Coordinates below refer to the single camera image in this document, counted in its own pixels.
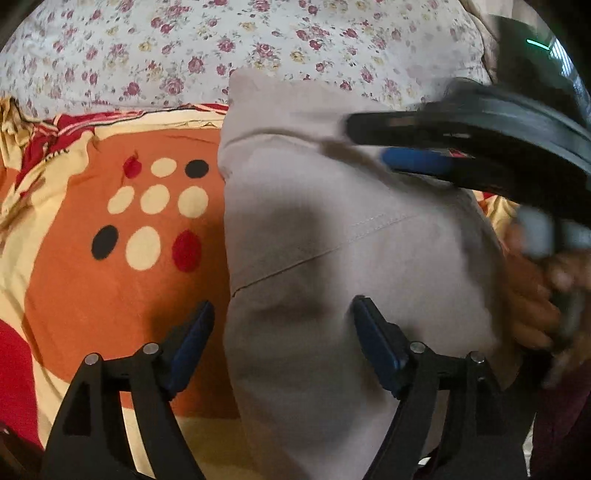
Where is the person's right hand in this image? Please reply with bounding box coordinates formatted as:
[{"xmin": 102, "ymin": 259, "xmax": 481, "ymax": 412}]
[{"xmin": 502, "ymin": 221, "xmax": 590, "ymax": 378}]

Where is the orange red yellow blanket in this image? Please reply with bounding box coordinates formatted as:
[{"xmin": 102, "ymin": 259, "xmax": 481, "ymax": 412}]
[{"xmin": 1, "ymin": 102, "xmax": 266, "ymax": 479}]

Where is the floral white quilt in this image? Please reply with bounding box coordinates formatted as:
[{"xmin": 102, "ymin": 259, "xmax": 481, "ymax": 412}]
[{"xmin": 1, "ymin": 1, "xmax": 491, "ymax": 118}]

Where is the beige jacket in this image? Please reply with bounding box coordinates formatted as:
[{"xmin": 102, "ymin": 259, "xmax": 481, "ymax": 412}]
[{"xmin": 218, "ymin": 69, "xmax": 516, "ymax": 479}]

